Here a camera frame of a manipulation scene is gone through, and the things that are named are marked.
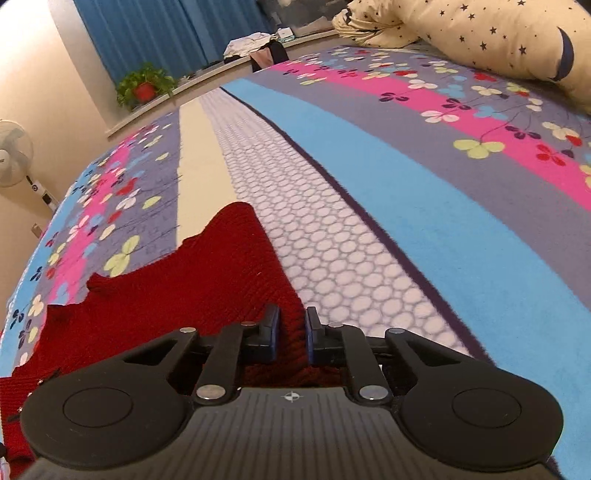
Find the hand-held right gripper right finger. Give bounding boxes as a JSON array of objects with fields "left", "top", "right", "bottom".
[{"left": 305, "top": 307, "right": 468, "bottom": 403}]

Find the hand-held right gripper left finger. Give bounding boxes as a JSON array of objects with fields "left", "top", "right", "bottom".
[{"left": 115, "top": 304, "right": 282, "bottom": 406}]

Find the red knitted sweater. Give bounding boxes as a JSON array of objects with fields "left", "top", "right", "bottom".
[{"left": 0, "top": 202, "right": 345, "bottom": 467}]

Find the pile of white clothes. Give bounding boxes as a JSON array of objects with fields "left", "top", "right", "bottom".
[{"left": 224, "top": 33, "right": 273, "bottom": 60}]

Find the floral striped blanket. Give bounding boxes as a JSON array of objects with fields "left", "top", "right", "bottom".
[{"left": 0, "top": 44, "right": 591, "bottom": 480}]

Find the potted green plant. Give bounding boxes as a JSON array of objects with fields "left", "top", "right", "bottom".
[{"left": 115, "top": 62, "right": 178, "bottom": 110}]

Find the dark and pink garment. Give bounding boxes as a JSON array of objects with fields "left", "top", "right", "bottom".
[{"left": 249, "top": 41, "right": 291, "bottom": 73}]

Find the blue curtain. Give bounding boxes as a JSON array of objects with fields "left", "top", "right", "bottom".
[{"left": 74, "top": 0, "right": 278, "bottom": 84}]

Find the white standing fan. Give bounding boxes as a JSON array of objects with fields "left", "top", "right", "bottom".
[{"left": 0, "top": 119, "right": 61, "bottom": 208}]

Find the star patterned cream pillow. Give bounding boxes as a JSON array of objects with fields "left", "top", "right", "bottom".
[{"left": 331, "top": 0, "right": 591, "bottom": 116}]

